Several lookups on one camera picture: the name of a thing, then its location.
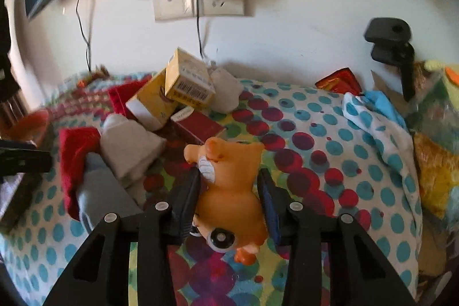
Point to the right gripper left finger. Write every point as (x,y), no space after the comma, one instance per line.
(98,272)

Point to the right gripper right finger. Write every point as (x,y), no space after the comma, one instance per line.
(360,274)

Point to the red embroidered sock bundle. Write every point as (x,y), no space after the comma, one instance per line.
(75,144)

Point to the light blue sock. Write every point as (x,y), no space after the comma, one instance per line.
(101,194)

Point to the white sock bundle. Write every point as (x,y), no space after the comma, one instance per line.
(128,148)

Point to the orange rubber toy animal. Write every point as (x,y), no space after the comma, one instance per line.
(229,214)

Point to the red Marubi box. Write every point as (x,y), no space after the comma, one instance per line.
(194,127)

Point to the yellow medicine box cartoon face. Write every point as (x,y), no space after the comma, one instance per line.
(187,80)

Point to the plain red sock bundle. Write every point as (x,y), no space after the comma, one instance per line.
(120,94)

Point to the round red metal tray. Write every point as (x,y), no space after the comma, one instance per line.
(31,128)

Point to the small red candy wrapper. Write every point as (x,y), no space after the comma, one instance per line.
(100,73)

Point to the polka dot bed sheet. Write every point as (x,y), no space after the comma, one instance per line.
(312,150)

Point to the yellow white medicine box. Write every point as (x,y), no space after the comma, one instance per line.
(150,105)

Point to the red snack packet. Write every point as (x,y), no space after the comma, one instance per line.
(341,82)

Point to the white sock by wall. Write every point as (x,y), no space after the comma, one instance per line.
(227,91)

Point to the black clamp mount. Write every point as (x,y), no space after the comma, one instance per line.
(391,39)

